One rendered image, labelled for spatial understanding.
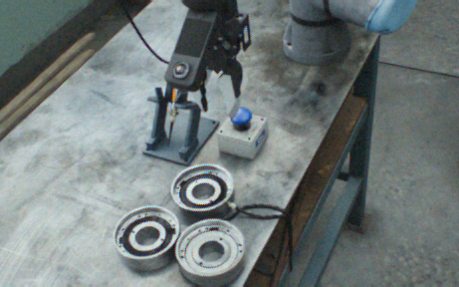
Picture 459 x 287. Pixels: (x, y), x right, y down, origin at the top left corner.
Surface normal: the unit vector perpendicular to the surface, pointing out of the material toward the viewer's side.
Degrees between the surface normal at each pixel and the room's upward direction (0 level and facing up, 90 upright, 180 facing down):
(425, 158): 0
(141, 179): 0
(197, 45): 32
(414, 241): 0
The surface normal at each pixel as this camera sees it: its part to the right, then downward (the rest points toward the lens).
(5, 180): -0.11, -0.73
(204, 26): -0.31, -0.27
